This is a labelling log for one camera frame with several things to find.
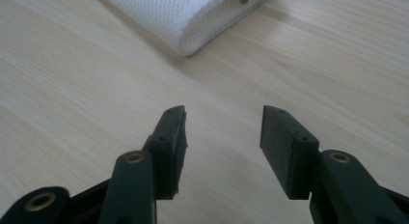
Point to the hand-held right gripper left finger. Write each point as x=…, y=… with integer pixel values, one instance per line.
x=169, y=146

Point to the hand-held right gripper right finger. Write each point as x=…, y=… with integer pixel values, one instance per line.
x=284, y=153

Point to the white towel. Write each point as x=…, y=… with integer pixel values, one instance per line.
x=167, y=14

